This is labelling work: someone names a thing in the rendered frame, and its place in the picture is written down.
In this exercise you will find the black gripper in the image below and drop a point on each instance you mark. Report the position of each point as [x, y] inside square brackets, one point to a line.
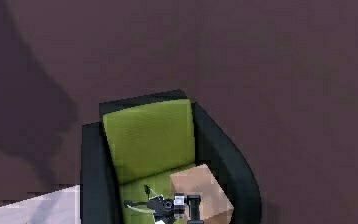
[163, 207]

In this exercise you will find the black green armchair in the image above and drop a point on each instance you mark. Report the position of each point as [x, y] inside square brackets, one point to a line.
[147, 140]

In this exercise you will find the tan cardboard box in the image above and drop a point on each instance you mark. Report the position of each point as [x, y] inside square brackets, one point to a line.
[200, 186]

